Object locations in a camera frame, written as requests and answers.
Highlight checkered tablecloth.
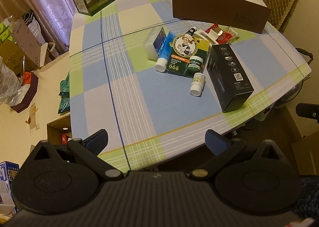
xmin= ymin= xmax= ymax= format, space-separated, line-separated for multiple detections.
xmin=69 ymin=0 xmax=311 ymax=171

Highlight brown cardboard boxes pile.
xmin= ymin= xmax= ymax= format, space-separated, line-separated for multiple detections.
xmin=1 ymin=10 xmax=55 ymax=75

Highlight teal snack packets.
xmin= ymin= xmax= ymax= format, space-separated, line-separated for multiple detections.
xmin=58 ymin=74 xmax=70 ymax=114

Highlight brown cardboard storage box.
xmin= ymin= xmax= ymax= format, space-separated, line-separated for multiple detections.
xmin=172 ymin=0 xmax=271 ymax=34

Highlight black product box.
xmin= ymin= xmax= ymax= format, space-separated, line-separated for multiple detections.
xmin=207 ymin=44 xmax=254 ymax=113

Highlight cotton swab bag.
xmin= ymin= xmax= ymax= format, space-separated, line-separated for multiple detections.
xmin=222 ymin=27 xmax=239 ymax=44

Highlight dark green small tube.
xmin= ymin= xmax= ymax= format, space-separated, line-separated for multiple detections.
xmin=186 ymin=27 xmax=197 ymax=36

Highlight silver plastic bag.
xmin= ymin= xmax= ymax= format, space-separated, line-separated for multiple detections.
xmin=0 ymin=57 xmax=22 ymax=106

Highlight blue hand cream tube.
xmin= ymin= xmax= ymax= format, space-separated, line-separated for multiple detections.
xmin=155 ymin=31 xmax=176 ymax=72

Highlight red snack packet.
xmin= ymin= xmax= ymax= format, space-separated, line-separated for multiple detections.
xmin=205 ymin=23 xmax=233 ymax=44

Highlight blue tissue packet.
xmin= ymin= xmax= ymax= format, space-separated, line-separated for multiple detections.
xmin=142 ymin=26 xmax=166 ymax=61

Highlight dark red tray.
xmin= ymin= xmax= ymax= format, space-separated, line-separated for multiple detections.
xmin=11 ymin=72 xmax=38 ymax=113

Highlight white pill bottle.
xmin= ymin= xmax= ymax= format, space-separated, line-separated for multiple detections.
xmin=190 ymin=72 xmax=206 ymax=96

